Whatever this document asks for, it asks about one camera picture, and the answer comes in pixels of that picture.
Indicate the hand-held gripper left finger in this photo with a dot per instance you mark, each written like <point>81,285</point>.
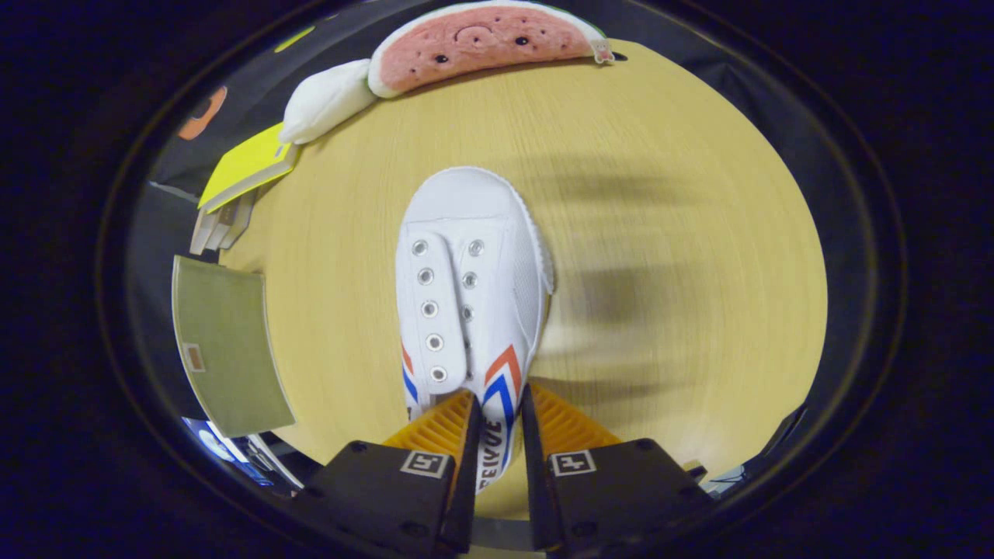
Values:
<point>468,466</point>

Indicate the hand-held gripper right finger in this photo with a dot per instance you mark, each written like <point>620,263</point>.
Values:
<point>532,481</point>

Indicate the white shoe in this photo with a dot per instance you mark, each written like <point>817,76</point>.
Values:
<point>466,233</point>

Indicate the green fabric storage box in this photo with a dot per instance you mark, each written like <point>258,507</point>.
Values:
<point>225,341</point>

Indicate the computer monitor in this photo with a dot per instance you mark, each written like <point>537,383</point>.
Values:
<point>213,442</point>

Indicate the yellow book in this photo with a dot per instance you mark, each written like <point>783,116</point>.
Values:
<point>245,163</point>

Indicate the white plush toy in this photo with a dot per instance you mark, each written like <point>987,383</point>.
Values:
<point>326,97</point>

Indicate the watermelon slice plush toy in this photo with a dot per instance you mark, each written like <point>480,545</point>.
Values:
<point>481,43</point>

